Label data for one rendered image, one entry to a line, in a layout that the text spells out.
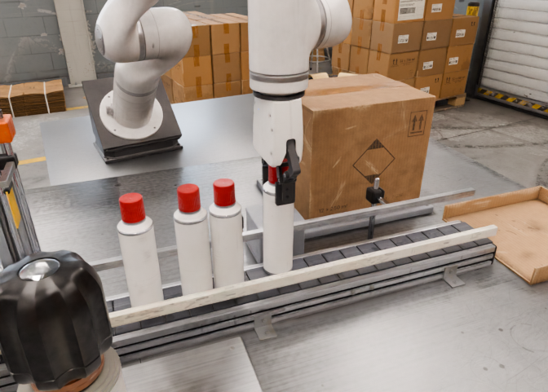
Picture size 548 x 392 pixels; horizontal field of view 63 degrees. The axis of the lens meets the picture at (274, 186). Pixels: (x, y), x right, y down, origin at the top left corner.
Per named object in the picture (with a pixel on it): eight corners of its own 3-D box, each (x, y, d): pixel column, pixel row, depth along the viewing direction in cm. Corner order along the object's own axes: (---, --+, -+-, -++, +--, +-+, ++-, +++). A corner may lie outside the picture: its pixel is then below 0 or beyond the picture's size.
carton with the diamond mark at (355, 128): (307, 226, 101) (312, 110, 89) (270, 182, 121) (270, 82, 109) (419, 203, 111) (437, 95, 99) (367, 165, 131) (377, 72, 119)
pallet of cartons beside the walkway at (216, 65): (271, 118, 438) (271, 20, 397) (189, 133, 401) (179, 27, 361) (222, 90, 531) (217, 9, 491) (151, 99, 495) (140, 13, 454)
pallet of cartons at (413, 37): (378, 125, 418) (393, -8, 366) (324, 103, 483) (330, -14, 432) (466, 107, 471) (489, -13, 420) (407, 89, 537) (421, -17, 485)
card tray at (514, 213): (530, 285, 86) (536, 268, 85) (441, 219, 108) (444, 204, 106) (638, 253, 96) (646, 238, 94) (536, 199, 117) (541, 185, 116)
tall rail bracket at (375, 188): (377, 262, 93) (386, 191, 86) (360, 243, 99) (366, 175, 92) (391, 258, 94) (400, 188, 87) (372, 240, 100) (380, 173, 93)
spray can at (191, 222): (185, 309, 73) (173, 198, 64) (180, 289, 78) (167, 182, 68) (217, 301, 75) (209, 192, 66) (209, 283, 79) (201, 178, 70)
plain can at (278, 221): (268, 279, 77) (268, 169, 67) (258, 262, 81) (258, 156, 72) (297, 273, 78) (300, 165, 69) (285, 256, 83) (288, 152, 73)
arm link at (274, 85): (240, 64, 66) (241, 85, 68) (260, 78, 59) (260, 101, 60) (293, 60, 69) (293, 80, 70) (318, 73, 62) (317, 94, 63)
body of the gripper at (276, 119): (243, 77, 68) (245, 147, 73) (266, 95, 59) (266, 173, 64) (289, 74, 70) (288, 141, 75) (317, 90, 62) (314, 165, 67)
